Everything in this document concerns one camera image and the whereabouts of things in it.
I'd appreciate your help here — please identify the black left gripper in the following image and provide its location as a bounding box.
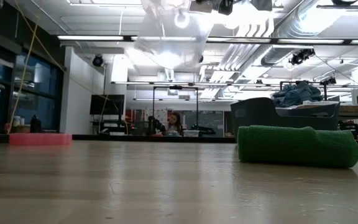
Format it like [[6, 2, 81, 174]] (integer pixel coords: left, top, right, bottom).
[[188, 0, 234, 16]]

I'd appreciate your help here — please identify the clear plastic bag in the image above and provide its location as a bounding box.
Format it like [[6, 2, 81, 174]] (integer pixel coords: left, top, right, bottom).
[[134, 0, 214, 73]]

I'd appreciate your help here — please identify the green elastic bandage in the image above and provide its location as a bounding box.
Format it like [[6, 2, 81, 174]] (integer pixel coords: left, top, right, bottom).
[[237, 124, 358, 169]]

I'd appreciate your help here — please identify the blue cloth heap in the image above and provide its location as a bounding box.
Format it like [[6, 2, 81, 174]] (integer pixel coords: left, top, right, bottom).
[[271, 80, 324, 108]]

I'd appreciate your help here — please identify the teal plastic bin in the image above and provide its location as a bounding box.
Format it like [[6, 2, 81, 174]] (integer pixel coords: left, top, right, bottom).
[[230, 97, 341, 144]]

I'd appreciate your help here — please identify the dark chalkboard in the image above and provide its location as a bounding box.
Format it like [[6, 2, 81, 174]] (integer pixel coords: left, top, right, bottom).
[[182, 111, 225, 133]]

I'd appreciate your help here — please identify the person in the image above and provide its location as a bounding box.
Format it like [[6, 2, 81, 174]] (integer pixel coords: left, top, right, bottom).
[[165, 111, 185, 137]]

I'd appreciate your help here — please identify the black monitor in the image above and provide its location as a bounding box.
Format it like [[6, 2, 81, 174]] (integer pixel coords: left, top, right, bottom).
[[89, 94, 126, 116]]

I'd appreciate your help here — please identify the black bottle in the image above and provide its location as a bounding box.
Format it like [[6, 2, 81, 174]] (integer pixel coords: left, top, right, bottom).
[[29, 114, 42, 134]]

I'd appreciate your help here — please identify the pinkish red round disc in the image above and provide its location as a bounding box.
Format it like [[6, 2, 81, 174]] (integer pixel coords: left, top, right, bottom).
[[9, 133, 73, 146]]

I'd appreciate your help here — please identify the large black ceiling camera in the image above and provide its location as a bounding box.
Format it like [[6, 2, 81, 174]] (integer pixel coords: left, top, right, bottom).
[[289, 48, 316, 66]]

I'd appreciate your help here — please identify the black background rig frame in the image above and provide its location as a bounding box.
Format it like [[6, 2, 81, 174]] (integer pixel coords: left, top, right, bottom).
[[152, 85, 199, 131]]

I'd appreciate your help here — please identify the small black ceiling camera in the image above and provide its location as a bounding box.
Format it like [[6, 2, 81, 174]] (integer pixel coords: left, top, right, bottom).
[[320, 76, 337, 86]]

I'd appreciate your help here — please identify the round black wall speaker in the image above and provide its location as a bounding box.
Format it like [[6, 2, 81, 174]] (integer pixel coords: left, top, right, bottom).
[[91, 55, 104, 68]]

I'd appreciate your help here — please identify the yellow hanging cable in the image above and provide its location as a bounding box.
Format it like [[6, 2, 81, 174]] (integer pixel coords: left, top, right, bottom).
[[7, 0, 129, 134]]

